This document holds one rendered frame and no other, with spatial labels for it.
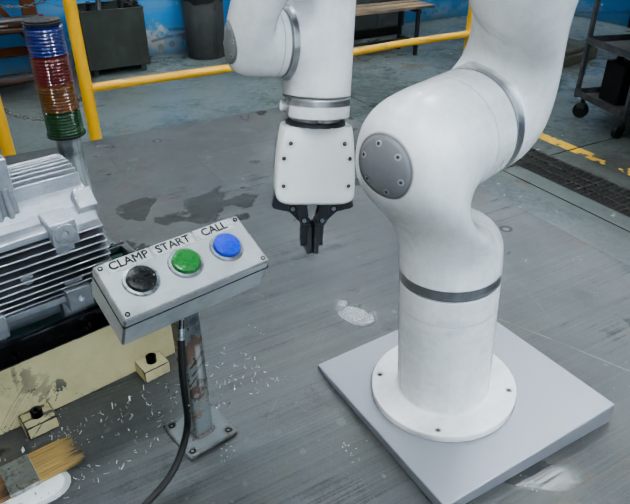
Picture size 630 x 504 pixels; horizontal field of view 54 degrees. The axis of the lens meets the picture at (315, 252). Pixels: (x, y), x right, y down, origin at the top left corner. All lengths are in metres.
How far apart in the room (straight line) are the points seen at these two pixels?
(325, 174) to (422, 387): 0.29
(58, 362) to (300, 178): 0.39
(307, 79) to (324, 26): 0.06
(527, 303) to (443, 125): 0.57
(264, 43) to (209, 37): 5.13
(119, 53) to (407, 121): 5.02
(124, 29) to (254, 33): 4.83
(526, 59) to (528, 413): 0.44
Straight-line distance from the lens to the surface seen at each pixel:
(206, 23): 5.79
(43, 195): 0.80
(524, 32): 0.59
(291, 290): 1.06
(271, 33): 0.69
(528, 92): 0.66
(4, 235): 0.77
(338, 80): 0.74
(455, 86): 0.61
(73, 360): 0.88
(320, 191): 0.78
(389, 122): 0.57
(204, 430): 0.82
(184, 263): 0.64
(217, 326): 0.99
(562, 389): 0.89
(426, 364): 0.77
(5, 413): 0.89
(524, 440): 0.82
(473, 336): 0.74
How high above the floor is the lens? 1.41
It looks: 31 degrees down
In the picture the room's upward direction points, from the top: straight up
